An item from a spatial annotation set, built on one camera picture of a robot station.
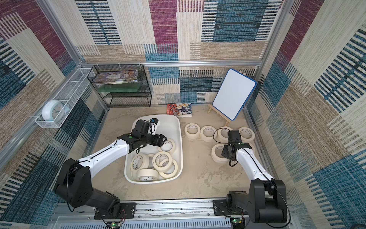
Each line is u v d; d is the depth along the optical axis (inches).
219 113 41.4
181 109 45.4
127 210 29.2
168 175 32.0
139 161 34.0
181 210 29.5
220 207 28.7
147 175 29.6
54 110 25.6
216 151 34.4
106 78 32.8
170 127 41.4
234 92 35.8
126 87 38.7
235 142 27.0
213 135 39.5
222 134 39.3
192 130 41.1
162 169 32.2
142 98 47.0
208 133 40.9
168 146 37.3
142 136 26.5
